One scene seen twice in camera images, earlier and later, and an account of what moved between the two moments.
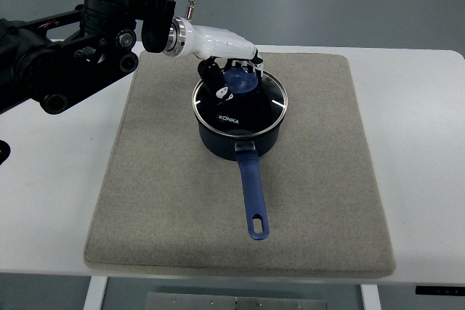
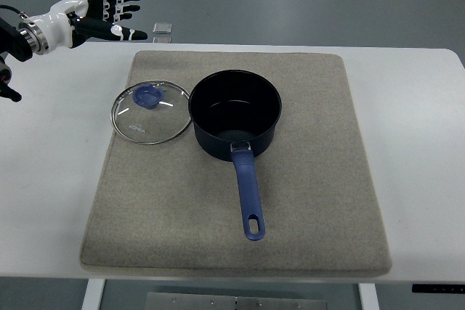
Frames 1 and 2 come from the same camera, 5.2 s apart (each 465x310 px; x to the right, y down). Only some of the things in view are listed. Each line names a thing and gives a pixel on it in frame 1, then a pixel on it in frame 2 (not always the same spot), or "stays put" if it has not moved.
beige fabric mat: [166, 207] stays put
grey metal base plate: [159, 300] stays put
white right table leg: [370, 297] stays put
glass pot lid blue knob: [257, 104] -> [151, 112]
